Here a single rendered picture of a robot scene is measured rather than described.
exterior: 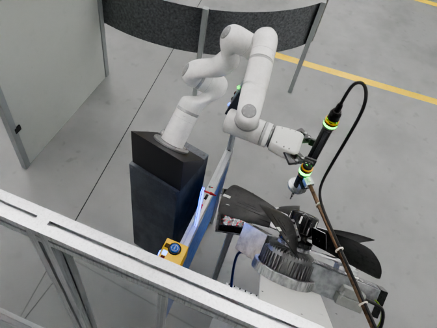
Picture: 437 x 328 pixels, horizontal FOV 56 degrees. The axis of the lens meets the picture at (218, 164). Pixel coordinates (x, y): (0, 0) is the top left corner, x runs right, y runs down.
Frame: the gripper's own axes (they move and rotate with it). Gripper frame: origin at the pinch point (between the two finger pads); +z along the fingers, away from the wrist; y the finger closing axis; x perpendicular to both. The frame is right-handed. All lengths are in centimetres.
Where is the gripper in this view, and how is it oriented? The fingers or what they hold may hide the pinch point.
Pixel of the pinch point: (314, 153)
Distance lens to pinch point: 138.4
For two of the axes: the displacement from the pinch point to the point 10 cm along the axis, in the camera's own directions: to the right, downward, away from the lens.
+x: 1.4, -5.9, -8.0
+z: 9.3, 3.6, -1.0
